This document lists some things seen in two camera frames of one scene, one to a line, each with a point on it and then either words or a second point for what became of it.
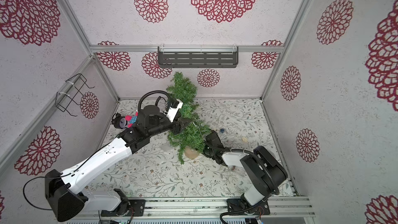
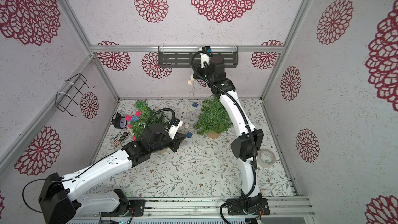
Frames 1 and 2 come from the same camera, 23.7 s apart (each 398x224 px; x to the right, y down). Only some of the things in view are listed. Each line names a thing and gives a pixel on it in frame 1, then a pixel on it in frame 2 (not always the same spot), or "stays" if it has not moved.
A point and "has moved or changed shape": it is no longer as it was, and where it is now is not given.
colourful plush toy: (131, 120) stays
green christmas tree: (183, 89) → (213, 120)
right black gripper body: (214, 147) → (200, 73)
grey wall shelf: (198, 56) stays
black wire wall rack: (63, 99) stays
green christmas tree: (192, 134) has moved or changed shape
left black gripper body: (175, 126) → (172, 143)
